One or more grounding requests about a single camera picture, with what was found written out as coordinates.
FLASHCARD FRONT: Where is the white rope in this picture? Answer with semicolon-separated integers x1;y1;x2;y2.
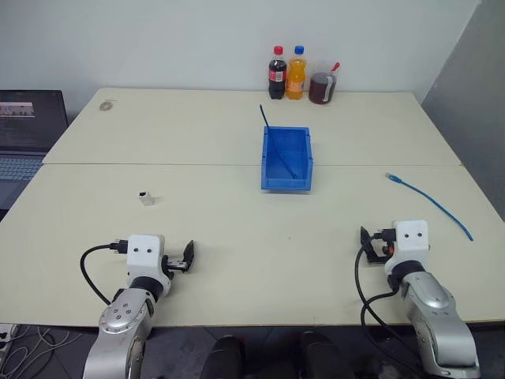
0;324;84;379

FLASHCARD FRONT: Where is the blue plastic storage bin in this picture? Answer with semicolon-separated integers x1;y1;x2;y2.
260;126;316;193

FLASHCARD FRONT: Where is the orange soda bottle blue cap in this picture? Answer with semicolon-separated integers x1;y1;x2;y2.
285;44;309;101

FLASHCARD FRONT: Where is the cola bottle red cap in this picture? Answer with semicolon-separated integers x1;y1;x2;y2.
267;45;288;101

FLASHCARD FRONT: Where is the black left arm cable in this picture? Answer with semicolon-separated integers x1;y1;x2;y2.
79;238;129;306

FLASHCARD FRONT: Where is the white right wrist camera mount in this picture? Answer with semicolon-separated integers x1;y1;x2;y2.
383;220;430;276

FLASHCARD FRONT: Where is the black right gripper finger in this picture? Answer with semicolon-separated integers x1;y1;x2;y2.
364;241;380;265
359;225;376;250

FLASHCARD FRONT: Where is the black thin stick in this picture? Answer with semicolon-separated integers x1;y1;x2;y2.
258;103;300;180

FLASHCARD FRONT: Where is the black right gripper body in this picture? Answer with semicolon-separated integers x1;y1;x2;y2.
373;238;397;265

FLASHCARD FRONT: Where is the dark laptop computer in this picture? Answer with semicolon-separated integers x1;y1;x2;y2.
0;89;70;211

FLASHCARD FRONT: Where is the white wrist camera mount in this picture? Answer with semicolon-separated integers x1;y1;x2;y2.
383;220;430;276
126;234;174;298

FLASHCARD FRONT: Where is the dark rounded shape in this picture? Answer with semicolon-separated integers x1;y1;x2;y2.
200;335;246;379

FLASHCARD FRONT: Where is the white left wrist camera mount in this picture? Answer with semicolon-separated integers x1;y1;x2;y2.
126;234;174;298

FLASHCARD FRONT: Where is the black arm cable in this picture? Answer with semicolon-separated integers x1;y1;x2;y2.
79;238;129;306
353;227;429;379

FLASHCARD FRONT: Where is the blue cable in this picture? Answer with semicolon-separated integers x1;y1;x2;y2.
384;171;475;242

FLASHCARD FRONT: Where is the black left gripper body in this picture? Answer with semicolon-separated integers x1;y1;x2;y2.
162;255;189;277

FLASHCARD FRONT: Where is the white power strip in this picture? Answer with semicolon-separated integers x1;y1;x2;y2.
0;322;19;357

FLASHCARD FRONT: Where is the clear jar brown liquid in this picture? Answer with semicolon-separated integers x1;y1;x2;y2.
308;62;339;106

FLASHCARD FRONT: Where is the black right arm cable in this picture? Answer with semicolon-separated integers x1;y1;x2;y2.
353;227;429;379

